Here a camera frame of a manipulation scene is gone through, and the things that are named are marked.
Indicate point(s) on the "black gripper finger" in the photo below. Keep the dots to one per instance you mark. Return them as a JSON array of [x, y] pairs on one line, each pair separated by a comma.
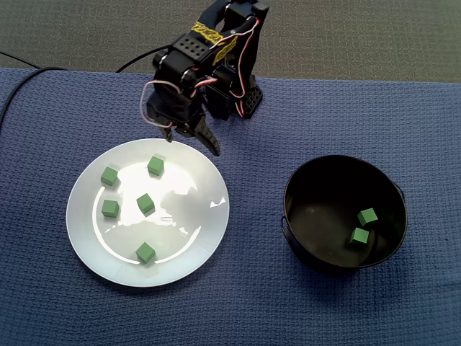
[[209, 138], [168, 132]]

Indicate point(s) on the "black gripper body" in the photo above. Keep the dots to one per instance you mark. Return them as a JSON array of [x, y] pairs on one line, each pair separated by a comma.
[[188, 127]]

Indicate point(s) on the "green cube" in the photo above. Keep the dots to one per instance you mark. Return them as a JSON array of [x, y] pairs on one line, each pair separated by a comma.
[[145, 252], [367, 217], [109, 208], [109, 176], [145, 204], [359, 236], [155, 166]]

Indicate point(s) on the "black robot arm with stickers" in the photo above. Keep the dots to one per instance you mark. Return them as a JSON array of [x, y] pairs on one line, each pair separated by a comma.
[[219, 101]]

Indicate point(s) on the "white round plate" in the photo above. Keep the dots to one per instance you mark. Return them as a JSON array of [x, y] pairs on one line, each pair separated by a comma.
[[180, 252]]

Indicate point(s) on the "black round container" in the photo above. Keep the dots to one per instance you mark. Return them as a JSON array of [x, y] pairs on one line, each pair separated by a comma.
[[317, 202]]

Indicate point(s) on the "blue woven table cloth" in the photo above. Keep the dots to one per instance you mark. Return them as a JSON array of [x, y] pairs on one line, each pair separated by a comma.
[[252, 306]]

